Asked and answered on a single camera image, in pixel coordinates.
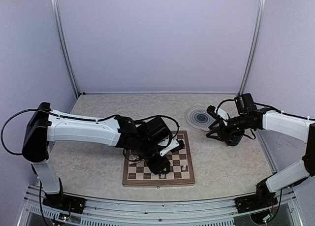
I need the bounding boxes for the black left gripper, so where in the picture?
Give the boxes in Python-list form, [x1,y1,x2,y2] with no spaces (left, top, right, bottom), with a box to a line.
[136,139,171,175]

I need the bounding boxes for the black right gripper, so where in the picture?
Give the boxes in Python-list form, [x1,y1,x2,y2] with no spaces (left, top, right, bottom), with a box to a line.
[207,113,252,141]

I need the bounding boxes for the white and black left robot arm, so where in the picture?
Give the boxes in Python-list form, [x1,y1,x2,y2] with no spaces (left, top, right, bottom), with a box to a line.
[22,102,179,209]

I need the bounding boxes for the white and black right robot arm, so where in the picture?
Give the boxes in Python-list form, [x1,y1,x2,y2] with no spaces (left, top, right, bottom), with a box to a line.
[206,93,315,208]

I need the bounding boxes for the wooden chess board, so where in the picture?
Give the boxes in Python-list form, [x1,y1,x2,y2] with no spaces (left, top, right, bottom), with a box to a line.
[122,130,195,188]

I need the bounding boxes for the dark green cup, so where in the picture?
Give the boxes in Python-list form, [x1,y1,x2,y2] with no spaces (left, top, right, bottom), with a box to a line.
[225,135,243,146]

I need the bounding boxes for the white plate with spiral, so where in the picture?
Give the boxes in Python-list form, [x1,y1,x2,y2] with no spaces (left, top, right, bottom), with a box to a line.
[185,105,215,131]

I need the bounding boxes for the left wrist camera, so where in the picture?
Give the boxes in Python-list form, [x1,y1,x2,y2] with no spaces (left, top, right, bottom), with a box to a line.
[157,138,185,157]

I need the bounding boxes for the aluminium front rail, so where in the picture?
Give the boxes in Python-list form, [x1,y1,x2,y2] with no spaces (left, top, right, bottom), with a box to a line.
[14,185,305,226]

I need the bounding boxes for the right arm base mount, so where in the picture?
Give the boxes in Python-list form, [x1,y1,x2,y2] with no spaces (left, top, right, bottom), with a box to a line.
[235,194,278,214]

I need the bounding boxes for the right aluminium corner post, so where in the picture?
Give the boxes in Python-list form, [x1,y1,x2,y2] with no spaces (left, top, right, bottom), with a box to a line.
[238,0,267,95]

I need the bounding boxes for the aluminium corner post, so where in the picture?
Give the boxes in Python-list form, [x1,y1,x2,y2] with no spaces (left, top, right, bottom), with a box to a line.
[50,0,80,98]
[238,0,267,95]

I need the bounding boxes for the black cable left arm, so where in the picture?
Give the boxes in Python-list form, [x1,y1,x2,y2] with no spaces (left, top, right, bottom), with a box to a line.
[0,108,50,156]

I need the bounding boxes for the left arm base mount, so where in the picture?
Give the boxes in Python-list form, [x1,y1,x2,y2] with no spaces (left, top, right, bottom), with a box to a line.
[43,194,86,214]

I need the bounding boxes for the left aluminium corner post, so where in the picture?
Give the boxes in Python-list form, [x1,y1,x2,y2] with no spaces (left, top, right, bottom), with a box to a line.
[50,0,80,98]

